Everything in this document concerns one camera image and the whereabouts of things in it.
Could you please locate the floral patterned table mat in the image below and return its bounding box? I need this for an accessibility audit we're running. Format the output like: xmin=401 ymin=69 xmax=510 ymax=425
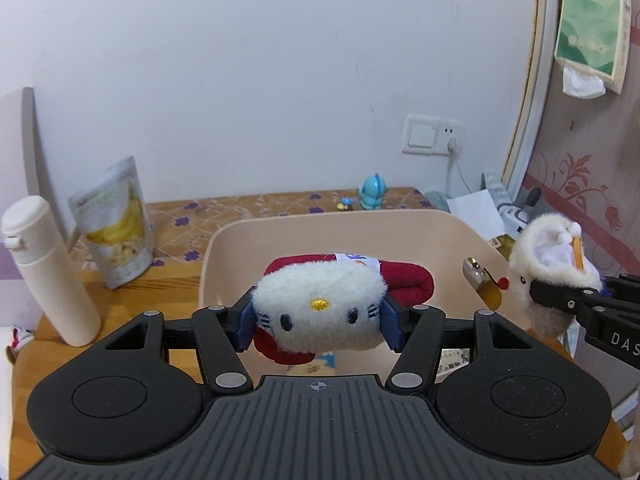
xmin=70 ymin=187 xmax=436 ymax=286

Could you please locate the lilac board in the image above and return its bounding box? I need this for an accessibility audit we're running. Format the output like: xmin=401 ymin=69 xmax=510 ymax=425
xmin=0 ymin=86 xmax=71 ymax=333

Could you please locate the white fluffy plush sock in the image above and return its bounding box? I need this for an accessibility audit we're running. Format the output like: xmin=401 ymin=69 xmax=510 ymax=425
xmin=497 ymin=213 xmax=606 ymax=343

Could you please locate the white and red cat plush sock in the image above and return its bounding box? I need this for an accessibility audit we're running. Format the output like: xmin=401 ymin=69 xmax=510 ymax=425
xmin=250 ymin=252 xmax=435 ymax=367

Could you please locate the white plug with cable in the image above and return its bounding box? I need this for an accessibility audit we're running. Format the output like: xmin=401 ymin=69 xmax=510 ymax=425
xmin=444 ymin=136 xmax=473 ymax=198

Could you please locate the teal cloth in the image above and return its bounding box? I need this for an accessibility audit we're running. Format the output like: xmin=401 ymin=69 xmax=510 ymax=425
xmin=425 ymin=172 xmax=507 ymax=211

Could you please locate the pink floral panel with cream frame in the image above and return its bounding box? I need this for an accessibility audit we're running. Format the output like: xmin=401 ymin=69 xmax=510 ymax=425
xmin=501 ymin=0 xmax=640 ymax=411

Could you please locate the banana chips pouch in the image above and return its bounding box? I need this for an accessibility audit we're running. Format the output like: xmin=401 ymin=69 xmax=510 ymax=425
xmin=68 ymin=156 xmax=155 ymax=291

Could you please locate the shiny foil packet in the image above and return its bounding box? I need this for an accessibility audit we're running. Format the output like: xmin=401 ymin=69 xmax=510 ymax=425
xmin=462 ymin=257 xmax=502 ymax=311

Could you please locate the green hanging tissue pack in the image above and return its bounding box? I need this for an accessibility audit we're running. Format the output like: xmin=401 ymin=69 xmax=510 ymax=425
xmin=554 ymin=0 xmax=632 ymax=98

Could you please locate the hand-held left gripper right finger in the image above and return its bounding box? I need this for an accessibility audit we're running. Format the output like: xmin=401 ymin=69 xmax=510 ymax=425
xmin=381 ymin=296 xmax=537 ymax=396

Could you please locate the beige plastic storage bin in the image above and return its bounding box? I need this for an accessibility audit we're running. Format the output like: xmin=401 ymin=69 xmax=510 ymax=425
xmin=198 ymin=208 xmax=571 ymax=386

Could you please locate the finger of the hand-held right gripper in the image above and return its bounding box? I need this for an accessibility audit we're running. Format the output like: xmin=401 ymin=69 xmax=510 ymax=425
xmin=529 ymin=280 xmax=608 ymax=326
xmin=602 ymin=274 xmax=640 ymax=301

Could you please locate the white paper sheet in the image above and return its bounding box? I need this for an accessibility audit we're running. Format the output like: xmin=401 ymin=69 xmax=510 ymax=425
xmin=446 ymin=189 xmax=506 ymax=248

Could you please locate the white thermos bottle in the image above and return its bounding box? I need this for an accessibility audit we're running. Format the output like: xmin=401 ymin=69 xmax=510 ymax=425
xmin=1 ymin=195 xmax=102 ymax=347

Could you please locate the white wall switch socket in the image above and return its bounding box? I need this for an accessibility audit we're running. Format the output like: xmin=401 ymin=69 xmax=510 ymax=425
xmin=402 ymin=114 xmax=466 ymax=157

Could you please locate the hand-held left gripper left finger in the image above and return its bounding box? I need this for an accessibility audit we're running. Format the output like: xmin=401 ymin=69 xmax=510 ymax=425
xmin=101 ymin=287 xmax=257 ymax=396

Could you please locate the blue toy figure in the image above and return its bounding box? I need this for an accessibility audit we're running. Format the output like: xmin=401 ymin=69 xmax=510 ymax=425
xmin=357 ymin=173 xmax=385 ymax=211

